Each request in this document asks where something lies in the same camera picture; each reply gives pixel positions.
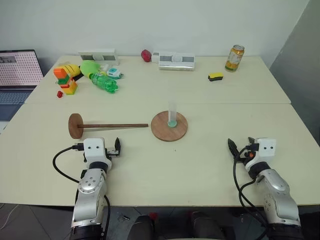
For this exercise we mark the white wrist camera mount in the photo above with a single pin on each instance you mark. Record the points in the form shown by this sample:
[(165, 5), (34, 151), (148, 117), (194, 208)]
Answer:
[(93, 150), (265, 152)]

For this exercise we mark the yellow and black sponge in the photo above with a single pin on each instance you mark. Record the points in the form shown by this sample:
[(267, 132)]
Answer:
[(215, 76)]

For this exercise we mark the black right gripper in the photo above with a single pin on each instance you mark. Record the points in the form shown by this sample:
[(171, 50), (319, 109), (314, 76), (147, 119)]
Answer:
[(246, 153)]

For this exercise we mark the teal and white small device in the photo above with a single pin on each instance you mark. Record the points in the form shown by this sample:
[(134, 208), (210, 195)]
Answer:
[(113, 72)]

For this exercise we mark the wooden rod with disc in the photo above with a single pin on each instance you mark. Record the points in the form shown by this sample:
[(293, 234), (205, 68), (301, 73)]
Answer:
[(110, 125)]

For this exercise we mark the small red toy piece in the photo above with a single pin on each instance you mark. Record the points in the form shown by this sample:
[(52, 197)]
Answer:
[(59, 94)]

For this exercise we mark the clear tube with green foot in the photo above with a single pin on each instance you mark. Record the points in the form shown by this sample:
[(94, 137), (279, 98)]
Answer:
[(172, 113)]

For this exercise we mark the orange green yellow block tower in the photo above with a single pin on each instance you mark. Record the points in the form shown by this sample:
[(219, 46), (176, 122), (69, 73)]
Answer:
[(67, 83)]

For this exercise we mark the open laptop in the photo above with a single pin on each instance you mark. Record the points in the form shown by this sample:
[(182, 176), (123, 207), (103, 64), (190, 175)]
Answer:
[(17, 72)]

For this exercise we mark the white device with round knob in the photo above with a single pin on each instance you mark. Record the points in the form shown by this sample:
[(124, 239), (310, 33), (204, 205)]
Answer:
[(175, 58)]

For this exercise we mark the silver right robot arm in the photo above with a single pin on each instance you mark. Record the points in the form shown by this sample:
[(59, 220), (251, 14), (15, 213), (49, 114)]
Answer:
[(277, 197)]

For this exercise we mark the round wooden base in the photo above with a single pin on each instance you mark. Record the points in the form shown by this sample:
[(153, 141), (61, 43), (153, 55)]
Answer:
[(162, 131)]

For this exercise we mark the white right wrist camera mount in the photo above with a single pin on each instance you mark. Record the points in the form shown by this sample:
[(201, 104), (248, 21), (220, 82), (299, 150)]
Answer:
[(265, 152)]

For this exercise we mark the small red floor object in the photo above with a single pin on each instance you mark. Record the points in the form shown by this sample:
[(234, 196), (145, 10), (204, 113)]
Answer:
[(153, 215)]

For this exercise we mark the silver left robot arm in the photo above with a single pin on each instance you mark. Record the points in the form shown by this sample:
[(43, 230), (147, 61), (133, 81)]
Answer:
[(88, 190)]

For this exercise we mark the dark rounded shape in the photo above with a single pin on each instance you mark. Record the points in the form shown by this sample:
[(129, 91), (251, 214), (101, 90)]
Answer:
[(141, 228), (207, 226)]

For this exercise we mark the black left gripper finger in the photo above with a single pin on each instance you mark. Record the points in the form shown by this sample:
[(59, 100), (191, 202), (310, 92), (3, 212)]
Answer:
[(118, 143)]

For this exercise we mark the light green toy pear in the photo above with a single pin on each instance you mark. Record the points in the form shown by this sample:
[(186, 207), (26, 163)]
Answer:
[(88, 67)]

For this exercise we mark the green plastic bottle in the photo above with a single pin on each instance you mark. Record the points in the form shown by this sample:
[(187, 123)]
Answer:
[(103, 82)]

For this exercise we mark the red toy fruit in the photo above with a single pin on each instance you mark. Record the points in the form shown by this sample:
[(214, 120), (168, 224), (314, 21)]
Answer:
[(146, 55)]

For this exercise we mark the flat white box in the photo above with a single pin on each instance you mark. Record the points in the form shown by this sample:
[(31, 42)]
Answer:
[(176, 66)]

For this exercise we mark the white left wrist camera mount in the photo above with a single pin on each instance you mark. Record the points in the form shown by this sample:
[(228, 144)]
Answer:
[(93, 150)]

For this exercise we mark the yellow drink can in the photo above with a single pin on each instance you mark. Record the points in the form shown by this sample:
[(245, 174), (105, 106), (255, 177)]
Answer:
[(234, 58)]

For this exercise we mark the yellow toy banana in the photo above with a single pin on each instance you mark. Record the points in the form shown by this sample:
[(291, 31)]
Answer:
[(72, 68)]

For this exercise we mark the white box with grey panels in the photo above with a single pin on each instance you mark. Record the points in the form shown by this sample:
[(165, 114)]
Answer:
[(98, 57)]

